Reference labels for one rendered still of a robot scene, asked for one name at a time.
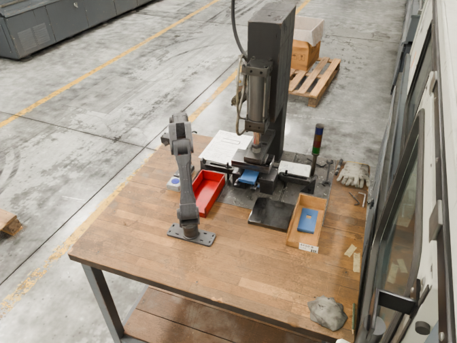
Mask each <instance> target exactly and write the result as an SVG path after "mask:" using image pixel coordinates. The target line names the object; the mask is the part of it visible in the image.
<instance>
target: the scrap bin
mask: <svg viewBox="0 0 457 343"><path fill-rule="evenodd" d="M224 185H225V174H221V173H217V172H213V171H207V170H204V169H202V170H201V172H200V173H199V175H198V176H197V178H196V179H195V181H194V182H193V183H192V188H193V192H194V196H195V198H196V205H197V206H198V207H199V217H202V218H206V217H207V215H208V214H209V211H210V210H211V208H212V206H213V205H214V203H215V201H216V199H217V198H218V196H219V194H220V192H221V190H222V188H223V187H224Z"/></svg>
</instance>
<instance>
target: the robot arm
mask: <svg viewBox="0 0 457 343"><path fill-rule="evenodd" d="M168 128H169V132H168V133H165V132H164V133H163V134H162V135H161V137H160V140H161V143H162V144H164V145H165V146H168V145H170V149H171V155H174V156H175V160H176V162H177V166H178V169H179V175H180V189H181V194H180V208H178V209H177V211H176V212H177V219H179V222H180V223H179V224H178V223H173V224H172V225H171V226H170V228H169V230H168V231H167V236H170V237H173V238H177V239H180V240H185V241H187V242H192V243H195V244H200V245H202V246H207V247H210V246H211V245H212V243H213V241H214V240H215V238H216V234H215V233H212V232H209V231H204V230H201V229H198V225H200V218H199V207H198V206H197V205H196V198H195V196H194V192H193V188H192V176H191V169H190V164H191V158H192V156H191V153H194V148H193V140H192V128H191V122H190V121H188V114H187V113H186V112H180V113H172V116H169V123H168ZM190 147H191V149H190Z"/></svg>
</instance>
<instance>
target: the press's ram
mask: <svg viewBox="0 0 457 343"><path fill-rule="evenodd" d="M274 136H275V130H272V129H267V130H266V131H265V134H264V135H261V133H256V132H253V141H252V143H251V144H250V147H249V148H248V150H244V149H240V148H238V149H237V151H236V153H235V154H234V156H233V158H232V159H231V166H232V167H238V168H242V169H248V170H252V171H256V172H262V173H266V174H269V172H270V170H271V168H272V165H273V163H274V158H275V155H272V154H267V151H268V149H269V147H270V145H271V142H272V141H273V138H274Z"/></svg>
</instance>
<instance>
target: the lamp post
mask: <svg viewBox="0 0 457 343"><path fill-rule="evenodd" d="M316 127H317V128H319V129H322V128H324V125H323V124H322V123H317V124H316ZM311 154H312V155H313V159H312V164H311V172H310V173H309V177H310V178H311V179H312V178H313V177H314V176H317V178H316V179H318V175H317V174H316V173H315V169H316V161H317V156H319V155H320V153H319V154H314V153H313V152H311Z"/></svg>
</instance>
